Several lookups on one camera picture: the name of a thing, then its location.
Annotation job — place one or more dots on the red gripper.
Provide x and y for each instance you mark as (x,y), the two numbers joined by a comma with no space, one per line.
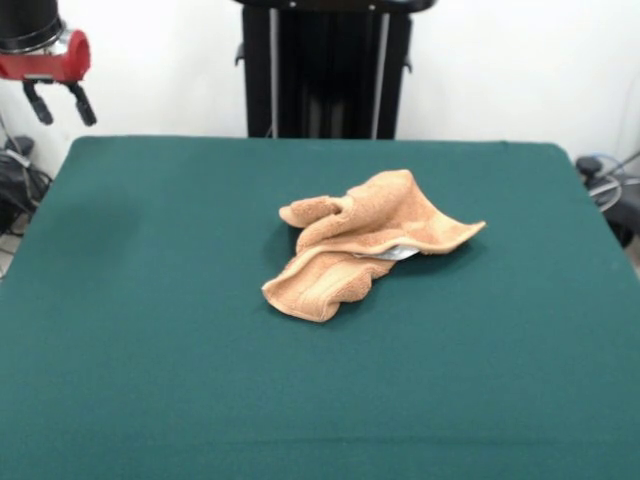
(55,65)

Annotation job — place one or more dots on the tan terry towel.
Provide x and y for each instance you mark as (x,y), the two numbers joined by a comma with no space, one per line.
(390,210)

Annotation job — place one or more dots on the dark green tablecloth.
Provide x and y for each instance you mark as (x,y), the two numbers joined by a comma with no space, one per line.
(150,325)

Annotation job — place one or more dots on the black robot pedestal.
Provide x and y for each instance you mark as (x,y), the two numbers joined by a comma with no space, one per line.
(330,75)

